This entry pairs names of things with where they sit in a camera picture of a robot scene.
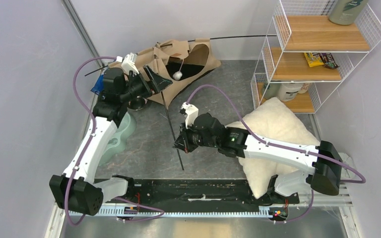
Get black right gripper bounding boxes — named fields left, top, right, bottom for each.
left=173, top=119, right=219, bottom=152

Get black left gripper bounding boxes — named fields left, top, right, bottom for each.
left=119, top=64, right=172, bottom=103

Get beige fabric pet tent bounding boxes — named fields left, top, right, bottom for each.
left=108, top=39, right=221, bottom=106

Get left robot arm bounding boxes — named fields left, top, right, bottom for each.
left=49, top=66, right=173, bottom=216

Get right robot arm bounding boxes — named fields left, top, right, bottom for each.
left=173, top=113, right=342, bottom=203

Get steel pet bowl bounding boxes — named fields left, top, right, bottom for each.
left=128, top=97, right=148, bottom=111

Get mint green double pet bowl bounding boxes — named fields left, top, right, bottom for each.
left=99, top=112, right=136, bottom=166

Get white pompom toy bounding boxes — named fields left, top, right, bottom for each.
left=172, top=71, right=183, bottom=81

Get blue Doritos chip bag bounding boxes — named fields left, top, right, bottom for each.
left=90, top=74, right=104, bottom=95

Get cream fluffy pillow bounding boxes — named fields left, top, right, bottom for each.
left=238, top=98, right=319, bottom=199

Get yellow candy bag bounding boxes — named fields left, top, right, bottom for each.
left=304, top=53, right=324, bottom=67

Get dark brown candy bag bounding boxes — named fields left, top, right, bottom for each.
left=319, top=53, right=339, bottom=69

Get green bottle on top shelf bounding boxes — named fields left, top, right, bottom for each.
left=328, top=0, right=368, bottom=25

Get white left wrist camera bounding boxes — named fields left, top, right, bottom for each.
left=114, top=53, right=140, bottom=76

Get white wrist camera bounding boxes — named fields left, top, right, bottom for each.
left=114, top=53, right=140, bottom=76
left=180, top=102, right=199, bottom=130

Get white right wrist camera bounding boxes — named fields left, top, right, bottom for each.
left=180, top=102, right=199, bottom=130

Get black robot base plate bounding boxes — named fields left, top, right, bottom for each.
left=123, top=178, right=300, bottom=213

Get aluminium frame post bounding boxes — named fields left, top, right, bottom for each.
left=61, top=0, right=100, bottom=57

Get white wire shelf rack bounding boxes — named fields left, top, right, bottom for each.
left=251, top=0, right=381, bottom=114

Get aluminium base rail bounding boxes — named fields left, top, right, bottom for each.
left=54, top=183, right=354, bottom=219

